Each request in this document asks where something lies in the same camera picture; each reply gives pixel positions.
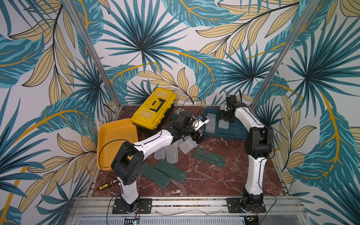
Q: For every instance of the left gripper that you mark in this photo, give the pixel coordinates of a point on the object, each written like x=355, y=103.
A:
x=195, y=138

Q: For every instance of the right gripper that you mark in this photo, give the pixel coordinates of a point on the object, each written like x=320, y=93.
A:
x=230, y=104

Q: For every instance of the clear rectangular case front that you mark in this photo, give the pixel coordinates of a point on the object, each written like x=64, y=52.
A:
x=222, y=123

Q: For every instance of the clear ribbed case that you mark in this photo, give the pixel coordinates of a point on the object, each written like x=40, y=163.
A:
x=172, y=153
x=161, y=153

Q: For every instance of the green pencil case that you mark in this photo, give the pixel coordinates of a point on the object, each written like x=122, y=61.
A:
x=171, y=171
x=155, y=176
x=210, y=157

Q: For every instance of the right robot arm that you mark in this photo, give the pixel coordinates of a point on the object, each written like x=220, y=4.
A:
x=258, y=146

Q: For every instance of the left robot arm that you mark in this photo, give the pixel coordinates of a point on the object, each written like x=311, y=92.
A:
x=128, y=161

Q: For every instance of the teal plastic tray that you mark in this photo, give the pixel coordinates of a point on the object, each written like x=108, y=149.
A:
x=236, y=130

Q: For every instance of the clear case lower stack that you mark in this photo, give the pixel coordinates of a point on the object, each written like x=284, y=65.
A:
x=187, y=144

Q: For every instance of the yellow black toolbox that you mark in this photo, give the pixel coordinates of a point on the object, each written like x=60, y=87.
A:
x=153, y=113

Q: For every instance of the yellow plastic tray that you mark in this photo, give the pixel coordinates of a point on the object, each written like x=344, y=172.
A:
x=111, y=136

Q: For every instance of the yellow black screwdriver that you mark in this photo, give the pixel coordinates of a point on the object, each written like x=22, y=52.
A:
x=106, y=185

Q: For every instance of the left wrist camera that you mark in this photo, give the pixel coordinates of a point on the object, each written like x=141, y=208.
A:
x=202, y=120

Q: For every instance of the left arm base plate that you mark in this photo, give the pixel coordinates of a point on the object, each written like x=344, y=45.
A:
x=141, y=205

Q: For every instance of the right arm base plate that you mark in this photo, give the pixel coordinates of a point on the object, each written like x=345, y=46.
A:
x=245, y=205

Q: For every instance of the aluminium front rail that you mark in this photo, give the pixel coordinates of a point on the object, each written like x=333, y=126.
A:
x=211, y=210

